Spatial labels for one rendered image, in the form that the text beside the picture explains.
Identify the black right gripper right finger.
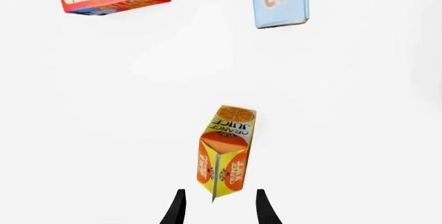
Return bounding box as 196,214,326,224
256,189,284,224

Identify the light blue printed box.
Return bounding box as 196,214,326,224
249,0,310,30

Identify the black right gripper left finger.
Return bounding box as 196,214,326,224
159,189,187,224

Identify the orange juice carton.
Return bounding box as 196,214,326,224
196,104,258,204

